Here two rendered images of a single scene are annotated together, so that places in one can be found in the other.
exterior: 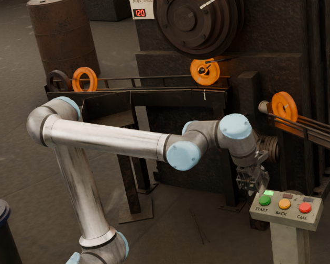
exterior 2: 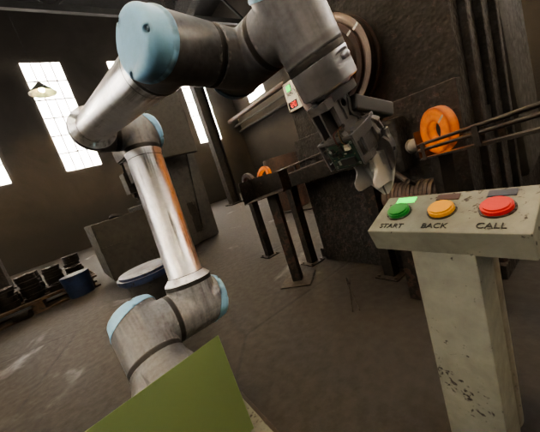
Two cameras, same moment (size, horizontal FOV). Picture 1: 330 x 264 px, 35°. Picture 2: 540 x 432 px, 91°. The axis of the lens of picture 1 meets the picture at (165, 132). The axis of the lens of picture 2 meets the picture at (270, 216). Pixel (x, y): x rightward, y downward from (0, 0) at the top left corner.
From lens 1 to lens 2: 1.41 m
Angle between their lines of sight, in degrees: 24
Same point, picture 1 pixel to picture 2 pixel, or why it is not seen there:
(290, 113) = (447, 127)
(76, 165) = (147, 185)
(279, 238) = (437, 285)
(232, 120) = not seen: outside the picture
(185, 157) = (134, 32)
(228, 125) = not seen: outside the picture
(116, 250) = (201, 298)
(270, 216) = (409, 234)
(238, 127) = not seen: outside the picture
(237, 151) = (290, 44)
